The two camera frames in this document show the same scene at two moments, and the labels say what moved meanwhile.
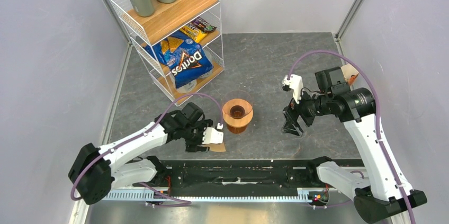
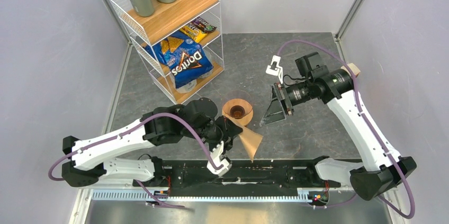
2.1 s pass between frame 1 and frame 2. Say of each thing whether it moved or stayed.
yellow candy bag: stayed
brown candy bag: stayed
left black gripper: moved
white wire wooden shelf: stayed
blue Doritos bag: stayed
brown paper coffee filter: moved
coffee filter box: stayed
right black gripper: moved
